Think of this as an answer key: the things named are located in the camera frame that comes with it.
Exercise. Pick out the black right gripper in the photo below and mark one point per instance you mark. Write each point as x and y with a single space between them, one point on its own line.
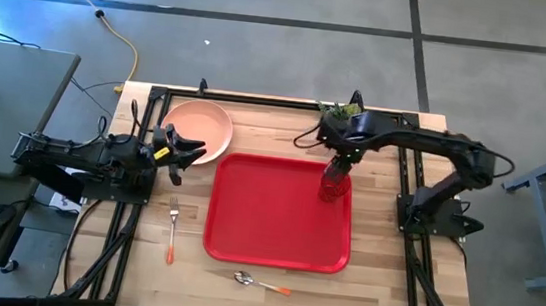
355 131

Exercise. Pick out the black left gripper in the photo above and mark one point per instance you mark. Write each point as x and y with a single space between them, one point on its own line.
163 150

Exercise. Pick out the red translucent plastic cup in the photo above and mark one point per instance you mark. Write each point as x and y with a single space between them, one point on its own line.
334 191

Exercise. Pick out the pink plate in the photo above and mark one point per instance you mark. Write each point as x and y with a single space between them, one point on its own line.
205 124

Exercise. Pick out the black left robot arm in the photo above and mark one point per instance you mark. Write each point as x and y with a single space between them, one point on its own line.
77 151

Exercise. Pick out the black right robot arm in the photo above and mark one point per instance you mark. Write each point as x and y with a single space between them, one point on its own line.
449 145

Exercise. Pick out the red plastic tray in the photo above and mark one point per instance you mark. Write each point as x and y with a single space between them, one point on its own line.
272 213

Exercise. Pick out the small green plant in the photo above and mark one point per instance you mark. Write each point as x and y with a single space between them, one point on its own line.
340 110

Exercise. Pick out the white paper sheet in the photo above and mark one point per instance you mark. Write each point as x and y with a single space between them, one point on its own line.
63 200

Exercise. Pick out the grey desk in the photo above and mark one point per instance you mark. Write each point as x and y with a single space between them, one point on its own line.
11 103

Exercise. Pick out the black caster wheel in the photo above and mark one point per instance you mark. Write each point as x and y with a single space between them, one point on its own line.
9 266

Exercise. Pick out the black aluminium table frame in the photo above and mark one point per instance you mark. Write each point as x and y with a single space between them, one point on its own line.
116 238

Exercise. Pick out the grey metal table frame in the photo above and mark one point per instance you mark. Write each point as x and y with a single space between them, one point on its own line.
543 219

